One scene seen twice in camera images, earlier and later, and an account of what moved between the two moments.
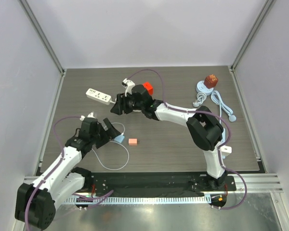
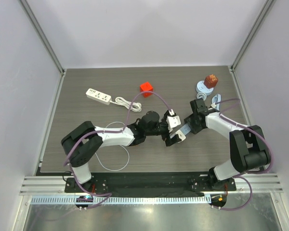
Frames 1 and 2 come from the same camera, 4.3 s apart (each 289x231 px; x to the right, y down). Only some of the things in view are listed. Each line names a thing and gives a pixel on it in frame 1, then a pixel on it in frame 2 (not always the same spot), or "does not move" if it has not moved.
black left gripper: (111, 132) to (168, 141)
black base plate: (159, 184) does not move
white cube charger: (226, 150) to (182, 136)
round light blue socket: (200, 87) does not move
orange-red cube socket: (149, 87) does not move
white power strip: (98, 96) does not move
